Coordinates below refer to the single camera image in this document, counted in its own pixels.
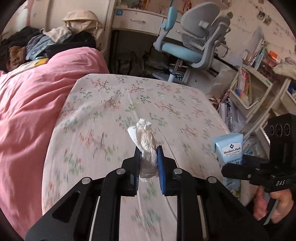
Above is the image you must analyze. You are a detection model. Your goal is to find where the white tissue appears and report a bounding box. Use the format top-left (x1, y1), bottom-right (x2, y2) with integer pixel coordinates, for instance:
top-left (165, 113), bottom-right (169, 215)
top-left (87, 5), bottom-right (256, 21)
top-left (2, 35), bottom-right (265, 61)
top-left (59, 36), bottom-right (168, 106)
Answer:
top-left (127, 118), bottom-right (158, 183)

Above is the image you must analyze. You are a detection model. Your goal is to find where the right hand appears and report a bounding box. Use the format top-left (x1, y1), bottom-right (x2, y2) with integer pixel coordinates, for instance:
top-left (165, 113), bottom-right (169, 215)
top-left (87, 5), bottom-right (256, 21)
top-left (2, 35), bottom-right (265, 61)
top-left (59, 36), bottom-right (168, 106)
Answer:
top-left (253, 186), bottom-right (294, 223)

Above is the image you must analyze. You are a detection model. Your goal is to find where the floral white bed sheet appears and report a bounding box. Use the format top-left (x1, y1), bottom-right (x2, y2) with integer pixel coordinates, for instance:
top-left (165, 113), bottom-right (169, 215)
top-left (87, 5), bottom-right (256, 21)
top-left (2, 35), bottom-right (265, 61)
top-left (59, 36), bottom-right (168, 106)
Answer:
top-left (42, 74), bottom-right (229, 240)

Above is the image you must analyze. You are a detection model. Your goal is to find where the white book shelf rack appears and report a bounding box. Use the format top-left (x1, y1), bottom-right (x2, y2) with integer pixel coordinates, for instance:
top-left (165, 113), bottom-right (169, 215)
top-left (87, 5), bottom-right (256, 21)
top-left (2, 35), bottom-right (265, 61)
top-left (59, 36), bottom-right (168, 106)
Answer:
top-left (218, 27), bottom-right (295, 157)

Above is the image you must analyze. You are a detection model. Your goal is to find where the pink duvet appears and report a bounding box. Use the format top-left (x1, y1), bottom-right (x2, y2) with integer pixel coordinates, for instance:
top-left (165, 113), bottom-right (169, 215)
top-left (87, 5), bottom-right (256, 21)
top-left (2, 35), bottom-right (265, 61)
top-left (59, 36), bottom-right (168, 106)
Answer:
top-left (1, 47), bottom-right (108, 237)

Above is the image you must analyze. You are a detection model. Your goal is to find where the white desk with drawers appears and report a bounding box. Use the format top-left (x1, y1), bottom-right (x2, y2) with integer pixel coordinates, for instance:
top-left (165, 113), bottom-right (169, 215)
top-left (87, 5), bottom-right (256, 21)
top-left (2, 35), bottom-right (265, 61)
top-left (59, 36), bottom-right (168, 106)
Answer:
top-left (108, 0), bottom-right (241, 77)

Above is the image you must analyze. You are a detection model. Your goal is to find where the blue grey desk chair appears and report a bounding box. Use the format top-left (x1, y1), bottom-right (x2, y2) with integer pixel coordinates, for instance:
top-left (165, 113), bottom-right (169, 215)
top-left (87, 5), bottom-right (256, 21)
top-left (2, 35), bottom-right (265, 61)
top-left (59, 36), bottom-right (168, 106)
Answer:
top-left (153, 2), bottom-right (231, 82)

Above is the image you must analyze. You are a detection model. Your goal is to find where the yellow book on bed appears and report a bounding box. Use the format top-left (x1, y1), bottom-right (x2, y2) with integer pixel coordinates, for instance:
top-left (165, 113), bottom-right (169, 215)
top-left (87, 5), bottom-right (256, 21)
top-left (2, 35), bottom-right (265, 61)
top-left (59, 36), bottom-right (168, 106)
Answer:
top-left (13, 58), bottom-right (49, 73)

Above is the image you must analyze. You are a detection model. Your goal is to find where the beige bag on bed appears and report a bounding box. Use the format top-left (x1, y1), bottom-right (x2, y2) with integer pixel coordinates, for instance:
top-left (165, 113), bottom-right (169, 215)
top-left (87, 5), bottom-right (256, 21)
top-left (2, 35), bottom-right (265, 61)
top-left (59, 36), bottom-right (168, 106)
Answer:
top-left (62, 10), bottom-right (104, 39)

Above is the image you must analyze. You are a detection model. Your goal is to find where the pile of dark clothes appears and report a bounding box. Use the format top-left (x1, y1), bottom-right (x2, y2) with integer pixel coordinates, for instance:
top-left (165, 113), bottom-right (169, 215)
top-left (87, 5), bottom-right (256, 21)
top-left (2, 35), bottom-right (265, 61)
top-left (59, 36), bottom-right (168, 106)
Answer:
top-left (1, 26), bottom-right (96, 72)

